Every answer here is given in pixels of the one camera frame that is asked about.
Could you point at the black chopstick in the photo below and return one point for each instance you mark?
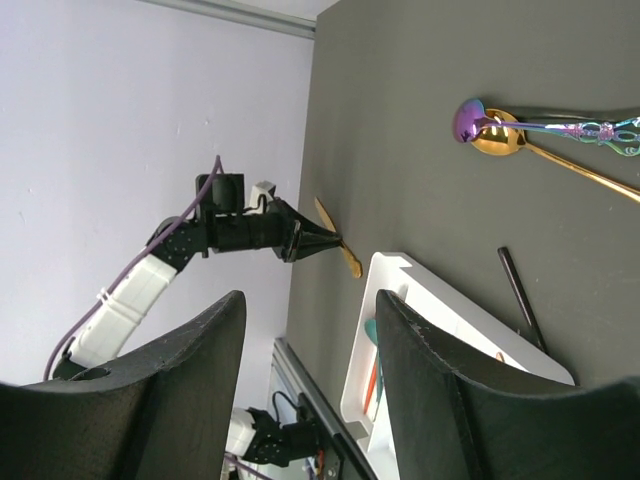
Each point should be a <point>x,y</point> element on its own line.
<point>522,299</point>

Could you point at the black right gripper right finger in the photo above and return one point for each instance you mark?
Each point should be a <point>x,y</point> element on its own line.
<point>497,422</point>

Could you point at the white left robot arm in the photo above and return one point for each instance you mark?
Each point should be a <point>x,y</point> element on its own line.
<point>100,334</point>

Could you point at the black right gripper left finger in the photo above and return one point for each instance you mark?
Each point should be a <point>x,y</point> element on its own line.
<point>161,411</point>

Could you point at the iridescent purple spoon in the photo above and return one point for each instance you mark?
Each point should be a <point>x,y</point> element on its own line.
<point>622,136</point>

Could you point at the orange plastic spoon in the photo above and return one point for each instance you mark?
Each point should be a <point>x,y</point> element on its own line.
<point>371,388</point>

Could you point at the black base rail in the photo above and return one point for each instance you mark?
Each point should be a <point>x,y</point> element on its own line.
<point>297,435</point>

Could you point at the white divided utensil tray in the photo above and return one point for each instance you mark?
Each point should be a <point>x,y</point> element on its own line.
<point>458,330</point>

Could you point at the gold thin utensil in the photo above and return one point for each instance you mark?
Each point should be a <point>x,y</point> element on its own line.
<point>501,141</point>

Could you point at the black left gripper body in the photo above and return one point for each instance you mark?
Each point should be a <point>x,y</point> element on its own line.
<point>232,226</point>

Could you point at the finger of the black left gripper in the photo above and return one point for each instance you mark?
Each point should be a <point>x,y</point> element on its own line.
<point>306,231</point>
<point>307,247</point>

